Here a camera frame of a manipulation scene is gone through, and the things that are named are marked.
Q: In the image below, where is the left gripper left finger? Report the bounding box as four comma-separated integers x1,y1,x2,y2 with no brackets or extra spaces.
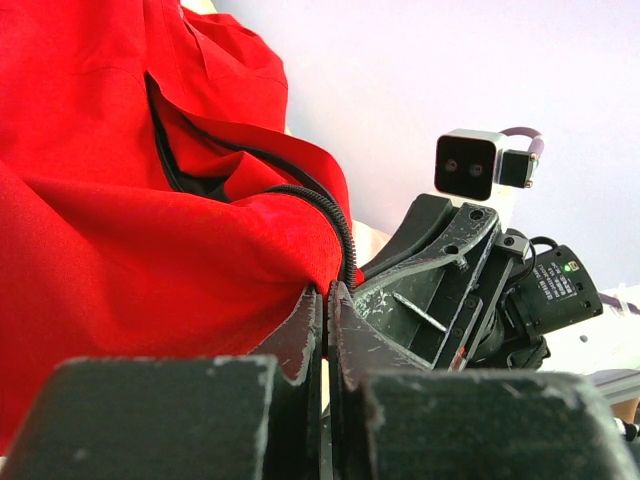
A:
1,288,323,479

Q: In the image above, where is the red zip jacket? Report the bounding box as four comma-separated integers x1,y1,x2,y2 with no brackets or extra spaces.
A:
1,1,351,448

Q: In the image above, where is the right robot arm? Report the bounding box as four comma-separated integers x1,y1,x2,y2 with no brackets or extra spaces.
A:
354,194,617,370

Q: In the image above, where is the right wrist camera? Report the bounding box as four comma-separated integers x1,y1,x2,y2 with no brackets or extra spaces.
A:
434,127,545,201

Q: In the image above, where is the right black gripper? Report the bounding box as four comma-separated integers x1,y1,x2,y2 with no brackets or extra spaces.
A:
354,194,549,371

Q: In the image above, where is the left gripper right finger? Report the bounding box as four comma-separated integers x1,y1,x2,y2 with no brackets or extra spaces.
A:
327,283,639,479

